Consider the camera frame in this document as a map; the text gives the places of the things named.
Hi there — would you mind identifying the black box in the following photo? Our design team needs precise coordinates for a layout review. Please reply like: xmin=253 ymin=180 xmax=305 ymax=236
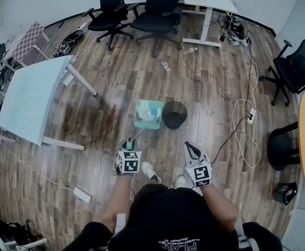
xmin=271 ymin=181 xmax=298 ymax=206

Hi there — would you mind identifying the white shoulder strap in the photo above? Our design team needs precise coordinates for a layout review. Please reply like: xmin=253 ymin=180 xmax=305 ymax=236
xmin=115 ymin=212 xmax=127 ymax=236
xmin=233 ymin=204 xmax=249 ymax=247

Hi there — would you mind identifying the black round stool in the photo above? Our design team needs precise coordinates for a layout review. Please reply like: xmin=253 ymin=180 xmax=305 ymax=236
xmin=266 ymin=121 xmax=302 ymax=172

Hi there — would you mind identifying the person's left white shoe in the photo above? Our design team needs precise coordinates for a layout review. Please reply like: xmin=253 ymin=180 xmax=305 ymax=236
xmin=140 ymin=161 xmax=162 ymax=185

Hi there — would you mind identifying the thin white cable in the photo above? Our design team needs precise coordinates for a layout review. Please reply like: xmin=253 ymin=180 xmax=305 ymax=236
xmin=0 ymin=121 xmax=75 ymax=192

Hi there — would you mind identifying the person's left forearm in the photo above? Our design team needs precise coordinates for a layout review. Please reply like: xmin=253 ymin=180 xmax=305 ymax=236
xmin=101 ymin=173 xmax=135 ymax=226

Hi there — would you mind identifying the white looped cable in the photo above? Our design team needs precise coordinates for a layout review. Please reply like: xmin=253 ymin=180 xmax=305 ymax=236
xmin=231 ymin=44 xmax=262 ymax=169

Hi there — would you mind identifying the checkered table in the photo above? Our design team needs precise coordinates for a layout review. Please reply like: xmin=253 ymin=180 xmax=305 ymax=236
xmin=2 ymin=20 xmax=51 ymax=71

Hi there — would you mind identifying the tangle of cables and adapters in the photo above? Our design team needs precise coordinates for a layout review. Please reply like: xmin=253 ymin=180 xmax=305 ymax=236
xmin=219 ymin=11 xmax=253 ymax=49

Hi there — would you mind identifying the black bag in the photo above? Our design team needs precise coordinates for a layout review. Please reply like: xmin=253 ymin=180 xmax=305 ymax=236
xmin=52 ymin=29 xmax=85 ymax=58

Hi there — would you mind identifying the person's white shoe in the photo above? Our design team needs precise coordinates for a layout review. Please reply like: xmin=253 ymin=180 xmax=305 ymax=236
xmin=173 ymin=175 xmax=187 ymax=190
xmin=140 ymin=161 xmax=162 ymax=185

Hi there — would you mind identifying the person's right white shoe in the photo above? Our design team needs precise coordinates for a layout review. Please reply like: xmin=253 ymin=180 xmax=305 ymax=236
xmin=173 ymin=175 xmax=187 ymax=190

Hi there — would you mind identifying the black equipment pile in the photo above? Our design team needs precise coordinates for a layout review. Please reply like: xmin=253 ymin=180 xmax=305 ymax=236
xmin=0 ymin=210 xmax=49 ymax=251

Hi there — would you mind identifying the green dustpan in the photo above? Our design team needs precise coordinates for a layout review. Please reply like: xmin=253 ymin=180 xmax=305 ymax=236
xmin=126 ymin=99 xmax=165 ymax=150

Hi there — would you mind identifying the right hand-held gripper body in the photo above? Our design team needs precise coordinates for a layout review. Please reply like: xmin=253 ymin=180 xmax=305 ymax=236
xmin=184 ymin=157 xmax=213 ymax=189

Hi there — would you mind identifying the person's black clothing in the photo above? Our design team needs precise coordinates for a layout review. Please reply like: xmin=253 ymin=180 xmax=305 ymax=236
xmin=76 ymin=182 xmax=283 ymax=251

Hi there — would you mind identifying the light blue table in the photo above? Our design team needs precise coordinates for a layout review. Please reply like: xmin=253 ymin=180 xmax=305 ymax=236
xmin=0 ymin=54 xmax=99 ymax=152

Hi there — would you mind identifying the black floor cable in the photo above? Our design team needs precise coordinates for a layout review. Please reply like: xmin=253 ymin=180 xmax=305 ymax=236
xmin=210 ymin=115 xmax=251 ymax=165

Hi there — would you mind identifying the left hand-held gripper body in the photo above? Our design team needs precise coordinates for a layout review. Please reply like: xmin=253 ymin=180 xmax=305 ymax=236
xmin=115 ymin=150 xmax=142 ymax=177

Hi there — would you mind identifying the crumpled white paper waste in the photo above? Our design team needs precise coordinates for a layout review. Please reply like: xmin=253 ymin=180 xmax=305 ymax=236
xmin=136 ymin=102 xmax=156 ymax=123

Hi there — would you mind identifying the person's right forearm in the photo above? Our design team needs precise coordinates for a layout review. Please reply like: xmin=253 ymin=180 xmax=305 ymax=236
xmin=200 ymin=185 xmax=239 ymax=227

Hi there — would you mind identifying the white power strip with plugs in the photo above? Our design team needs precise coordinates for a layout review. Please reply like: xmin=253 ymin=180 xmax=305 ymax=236
xmin=247 ymin=107 xmax=257 ymax=126

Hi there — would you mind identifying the long white power strip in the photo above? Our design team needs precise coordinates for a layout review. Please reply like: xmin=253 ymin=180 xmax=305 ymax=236
xmin=73 ymin=186 xmax=93 ymax=203

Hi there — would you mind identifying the black mesh trash can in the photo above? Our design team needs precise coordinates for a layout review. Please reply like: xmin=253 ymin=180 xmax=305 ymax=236
xmin=161 ymin=101 xmax=189 ymax=130

